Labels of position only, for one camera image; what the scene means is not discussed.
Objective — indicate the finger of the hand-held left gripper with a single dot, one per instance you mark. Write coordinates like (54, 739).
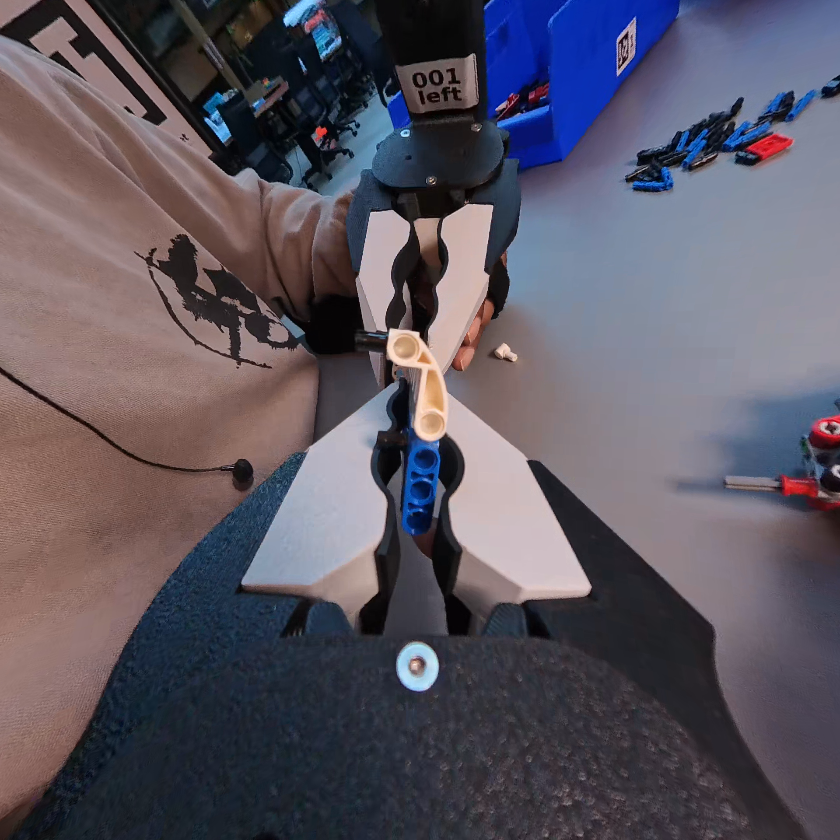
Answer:
(377, 262)
(469, 262)

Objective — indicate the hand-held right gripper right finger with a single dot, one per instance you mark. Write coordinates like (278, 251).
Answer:
(518, 525)

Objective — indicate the person's torso beige hoodie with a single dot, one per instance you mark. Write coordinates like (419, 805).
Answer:
(98, 394)

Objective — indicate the person's left hand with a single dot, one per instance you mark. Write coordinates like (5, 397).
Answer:
(474, 338)

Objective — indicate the blue plastic parts bin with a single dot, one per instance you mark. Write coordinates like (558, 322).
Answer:
(590, 79)

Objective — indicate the pile of blue black lego pins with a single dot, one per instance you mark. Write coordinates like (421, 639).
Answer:
(709, 141)

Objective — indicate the person's left forearm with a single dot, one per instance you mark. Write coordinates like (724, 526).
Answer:
(302, 236)

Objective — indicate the small white lego connector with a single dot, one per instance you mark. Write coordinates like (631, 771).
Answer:
(505, 354)

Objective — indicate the black padded wrist rest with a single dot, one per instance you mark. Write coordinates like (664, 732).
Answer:
(334, 325)

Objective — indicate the blue and white lego panel assembly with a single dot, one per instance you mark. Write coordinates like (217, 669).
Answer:
(420, 485)

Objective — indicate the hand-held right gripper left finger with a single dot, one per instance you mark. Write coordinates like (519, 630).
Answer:
(315, 525)

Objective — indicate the partly built lego car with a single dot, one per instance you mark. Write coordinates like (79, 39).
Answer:
(820, 466)

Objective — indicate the black framed white sign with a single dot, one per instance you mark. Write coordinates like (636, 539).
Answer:
(85, 59)

